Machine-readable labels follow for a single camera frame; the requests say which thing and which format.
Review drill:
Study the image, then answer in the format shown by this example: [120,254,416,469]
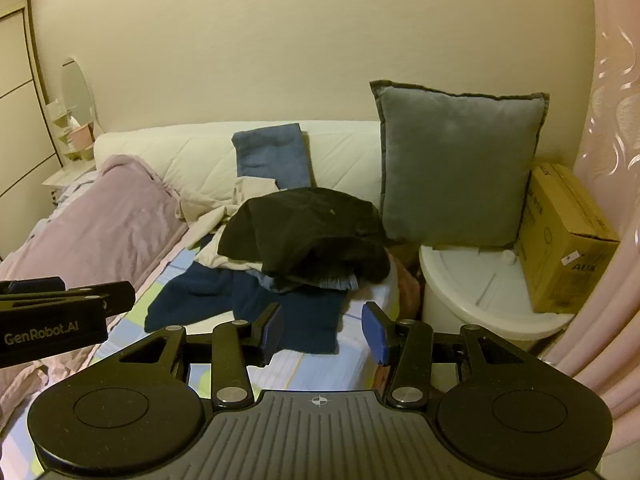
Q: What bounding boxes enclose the navy blue garment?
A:
[144,260,351,356]

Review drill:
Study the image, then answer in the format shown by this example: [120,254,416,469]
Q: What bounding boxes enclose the oval mirror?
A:
[61,59,96,126]

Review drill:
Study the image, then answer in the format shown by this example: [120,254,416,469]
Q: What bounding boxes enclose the grey square cushion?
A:
[370,80,551,248]

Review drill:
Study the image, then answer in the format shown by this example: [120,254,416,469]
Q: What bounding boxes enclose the grey-blue garment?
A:
[245,267,360,295]

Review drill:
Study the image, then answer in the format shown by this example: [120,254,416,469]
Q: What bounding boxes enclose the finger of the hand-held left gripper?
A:
[0,276,66,295]
[0,281,136,317]

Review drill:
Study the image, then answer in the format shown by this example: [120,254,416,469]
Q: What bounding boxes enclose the white dresser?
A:
[42,160,98,201]

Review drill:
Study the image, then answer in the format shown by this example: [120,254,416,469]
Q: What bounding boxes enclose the white wardrobe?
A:
[0,7,63,226]

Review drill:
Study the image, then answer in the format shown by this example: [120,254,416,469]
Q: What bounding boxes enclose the black pants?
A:
[218,187,391,293]

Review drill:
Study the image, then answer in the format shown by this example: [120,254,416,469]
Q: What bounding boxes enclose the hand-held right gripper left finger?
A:
[117,304,286,408]

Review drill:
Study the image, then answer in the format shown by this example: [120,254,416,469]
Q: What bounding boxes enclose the beige garment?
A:
[175,176,281,281]

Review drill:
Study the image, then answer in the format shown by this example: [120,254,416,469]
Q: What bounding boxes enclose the small tiered shelf organizer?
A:
[45,100,96,161]

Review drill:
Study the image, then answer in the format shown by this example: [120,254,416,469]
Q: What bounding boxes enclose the striped white duvet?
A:
[47,170,108,211]

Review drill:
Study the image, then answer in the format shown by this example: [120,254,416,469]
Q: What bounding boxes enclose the brown cardboard box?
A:
[515,162,621,315]

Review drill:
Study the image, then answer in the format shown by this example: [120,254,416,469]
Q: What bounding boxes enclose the blue towel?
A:
[231,123,313,191]

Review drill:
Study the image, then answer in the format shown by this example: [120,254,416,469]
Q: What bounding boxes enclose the pink patterned curtain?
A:
[540,0,640,421]

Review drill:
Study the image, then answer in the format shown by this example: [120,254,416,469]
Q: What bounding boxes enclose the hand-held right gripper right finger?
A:
[362,301,538,408]

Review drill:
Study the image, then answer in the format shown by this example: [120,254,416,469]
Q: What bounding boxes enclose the checked blue green bed sheet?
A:
[0,230,401,480]

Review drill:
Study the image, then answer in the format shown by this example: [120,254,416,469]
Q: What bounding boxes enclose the white headboard pillow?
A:
[94,120,386,211]

